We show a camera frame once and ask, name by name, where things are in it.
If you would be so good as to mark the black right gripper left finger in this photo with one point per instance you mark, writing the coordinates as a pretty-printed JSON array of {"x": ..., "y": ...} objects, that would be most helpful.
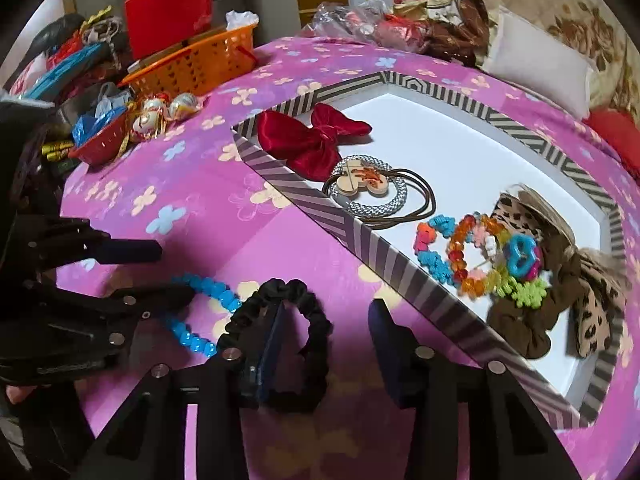
[{"x": 146, "y": 437}]

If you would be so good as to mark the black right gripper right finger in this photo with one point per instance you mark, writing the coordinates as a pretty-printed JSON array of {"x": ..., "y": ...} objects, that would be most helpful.
[{"x": 508, "y": 436}]

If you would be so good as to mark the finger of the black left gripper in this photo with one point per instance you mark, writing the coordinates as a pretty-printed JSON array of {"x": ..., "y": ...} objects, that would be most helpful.
[
  {"x": 100, "y": 246},
  {"x": 144, "y": 302}
]

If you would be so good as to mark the black blue scrunchie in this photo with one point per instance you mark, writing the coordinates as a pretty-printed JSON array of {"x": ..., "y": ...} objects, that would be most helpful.
[{"x": 285, "y": 334}]

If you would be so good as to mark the leopard print brown bow scrunchie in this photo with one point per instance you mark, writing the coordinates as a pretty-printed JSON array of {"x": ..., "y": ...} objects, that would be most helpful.
[{"x": 592, "y": 285}]

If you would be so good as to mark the red velvet bow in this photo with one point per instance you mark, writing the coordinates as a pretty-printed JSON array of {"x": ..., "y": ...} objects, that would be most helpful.
[{"x": 311, "y": 152}]

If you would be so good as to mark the black elastic with wooden charm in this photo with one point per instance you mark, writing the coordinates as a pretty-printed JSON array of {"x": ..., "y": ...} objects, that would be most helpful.
[{"x": 374, "y": 192}]

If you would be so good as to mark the person's left hand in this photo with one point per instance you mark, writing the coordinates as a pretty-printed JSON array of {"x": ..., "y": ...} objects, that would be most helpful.
[{"x": 17, "y": 394}]

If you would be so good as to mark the pink floral bedsheet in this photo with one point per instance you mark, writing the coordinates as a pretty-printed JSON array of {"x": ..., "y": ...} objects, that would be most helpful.
[{"x": 220, "y": 222}]

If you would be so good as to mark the foil wrapped egg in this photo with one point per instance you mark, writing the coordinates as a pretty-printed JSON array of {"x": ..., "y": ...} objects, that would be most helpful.
[
  {"x": 158, "y": 105},
  {"x": 184, "y": 105},
  {"x": 146, "y": 124}
]

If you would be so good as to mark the blue turquoise bag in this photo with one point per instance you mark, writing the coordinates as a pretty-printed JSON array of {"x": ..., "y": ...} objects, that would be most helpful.
[{"x": 51, "y": 84}]

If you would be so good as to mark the striped shallow cardboard tray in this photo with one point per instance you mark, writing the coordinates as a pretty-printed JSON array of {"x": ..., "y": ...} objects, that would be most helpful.
[{"x": 453, "y": 266}]

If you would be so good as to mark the orange plastic basket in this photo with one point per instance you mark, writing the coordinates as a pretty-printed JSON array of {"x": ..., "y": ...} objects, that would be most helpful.
[{"x": 197, "y": 68}]

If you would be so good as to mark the red gift bag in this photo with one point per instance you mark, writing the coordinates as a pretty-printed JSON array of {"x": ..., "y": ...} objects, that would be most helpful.
[{"x": 155, "y": 25}]

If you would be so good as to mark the white tissue in basket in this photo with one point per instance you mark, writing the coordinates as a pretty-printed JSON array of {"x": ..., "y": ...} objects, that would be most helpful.
[{"x": 235, "y": 19}]

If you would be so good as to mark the red cushion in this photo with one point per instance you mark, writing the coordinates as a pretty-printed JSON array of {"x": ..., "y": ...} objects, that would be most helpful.
[{"x": 621, "y": 134}]

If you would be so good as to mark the clear plastic bag of items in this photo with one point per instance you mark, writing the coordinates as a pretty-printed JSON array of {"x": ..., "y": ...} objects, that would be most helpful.
[{"x": 370, "y": 22}]

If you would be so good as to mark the white grey pillow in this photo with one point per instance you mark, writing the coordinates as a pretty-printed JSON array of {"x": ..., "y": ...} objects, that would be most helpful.
[{"x": 524, "y": 54}]

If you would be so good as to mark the santa plush toy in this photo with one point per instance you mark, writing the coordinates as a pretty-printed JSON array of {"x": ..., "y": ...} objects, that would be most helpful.
[{"x": 414, "y": 10}]

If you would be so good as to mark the brown patterned cloth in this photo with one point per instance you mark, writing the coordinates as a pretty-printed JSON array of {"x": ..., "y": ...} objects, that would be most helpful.
[{"x": 457, "y": 30}]

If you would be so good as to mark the floral beige quilt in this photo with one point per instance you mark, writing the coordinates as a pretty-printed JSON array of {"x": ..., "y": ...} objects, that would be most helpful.
[{"x": 591, "y": 28}]

